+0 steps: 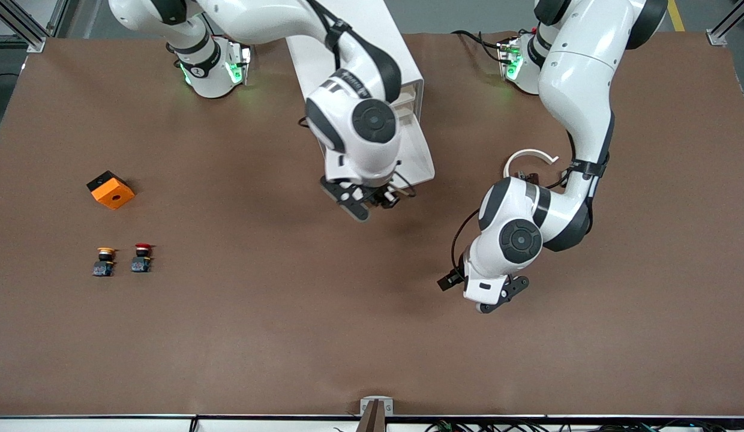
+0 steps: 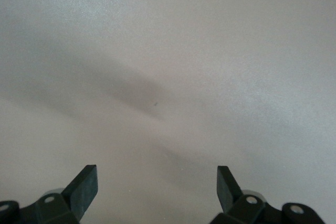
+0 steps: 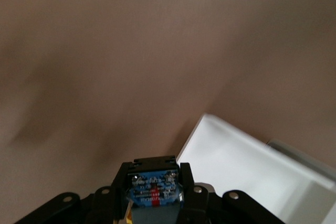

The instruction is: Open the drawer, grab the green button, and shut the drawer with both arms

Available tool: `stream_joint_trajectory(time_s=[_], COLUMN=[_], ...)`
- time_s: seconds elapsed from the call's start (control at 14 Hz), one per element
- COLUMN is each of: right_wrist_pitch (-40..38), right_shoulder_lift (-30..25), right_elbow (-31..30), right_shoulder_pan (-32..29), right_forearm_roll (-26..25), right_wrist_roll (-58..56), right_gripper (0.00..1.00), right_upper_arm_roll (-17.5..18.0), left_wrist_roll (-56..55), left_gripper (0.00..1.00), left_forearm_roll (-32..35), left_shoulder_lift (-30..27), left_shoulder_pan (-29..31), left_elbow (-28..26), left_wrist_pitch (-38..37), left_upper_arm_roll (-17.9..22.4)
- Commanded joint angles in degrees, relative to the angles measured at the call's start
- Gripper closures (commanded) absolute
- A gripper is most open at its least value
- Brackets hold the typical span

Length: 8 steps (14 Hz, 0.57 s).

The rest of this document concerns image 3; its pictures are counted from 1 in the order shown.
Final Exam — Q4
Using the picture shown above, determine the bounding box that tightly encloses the brown table cover mat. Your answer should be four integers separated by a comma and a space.
0, 0, 336, 224

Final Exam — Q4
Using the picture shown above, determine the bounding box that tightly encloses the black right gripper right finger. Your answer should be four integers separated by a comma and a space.
179, 162, 283, 224

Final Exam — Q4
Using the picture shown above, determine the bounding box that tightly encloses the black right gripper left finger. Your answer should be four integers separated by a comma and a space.
12, 161, 133, 224

